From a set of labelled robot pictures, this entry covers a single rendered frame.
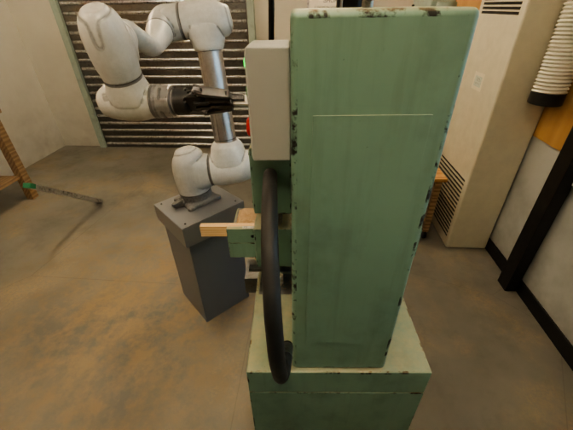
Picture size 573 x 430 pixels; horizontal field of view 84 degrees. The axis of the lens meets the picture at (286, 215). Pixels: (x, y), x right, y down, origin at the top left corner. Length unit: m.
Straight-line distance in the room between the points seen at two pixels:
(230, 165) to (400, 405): 1.11
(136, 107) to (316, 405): 0.94
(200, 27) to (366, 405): 1.38
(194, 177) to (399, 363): 1.13
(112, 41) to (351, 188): 0.68
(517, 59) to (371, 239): 1.77
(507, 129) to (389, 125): 1.88
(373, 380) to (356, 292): 0.31
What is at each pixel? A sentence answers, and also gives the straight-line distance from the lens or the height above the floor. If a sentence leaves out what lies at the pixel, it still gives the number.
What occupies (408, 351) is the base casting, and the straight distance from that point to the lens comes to 0.91.
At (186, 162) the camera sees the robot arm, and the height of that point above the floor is 0.94.
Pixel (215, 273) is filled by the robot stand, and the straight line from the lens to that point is 1.79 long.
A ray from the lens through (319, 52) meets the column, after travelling 0.43.
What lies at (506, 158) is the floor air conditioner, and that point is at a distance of 2.41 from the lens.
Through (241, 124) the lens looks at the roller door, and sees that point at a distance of 4.10.
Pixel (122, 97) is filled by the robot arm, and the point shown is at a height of 1.33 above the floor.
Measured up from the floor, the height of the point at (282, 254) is 1.00.
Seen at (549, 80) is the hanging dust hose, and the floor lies 1.20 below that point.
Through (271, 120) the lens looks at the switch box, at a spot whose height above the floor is 1.38.
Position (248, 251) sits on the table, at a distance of 1.03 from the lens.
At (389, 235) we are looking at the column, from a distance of 0.56.
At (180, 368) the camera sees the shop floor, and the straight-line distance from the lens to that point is 1.86.
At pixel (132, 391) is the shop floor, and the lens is 1.88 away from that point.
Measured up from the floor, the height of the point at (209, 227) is 0.94.
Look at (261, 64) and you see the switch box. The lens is 0.47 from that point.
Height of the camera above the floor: 1.52
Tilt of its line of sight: 33 degrees down
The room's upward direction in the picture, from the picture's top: 1 degrees counter-clockwise
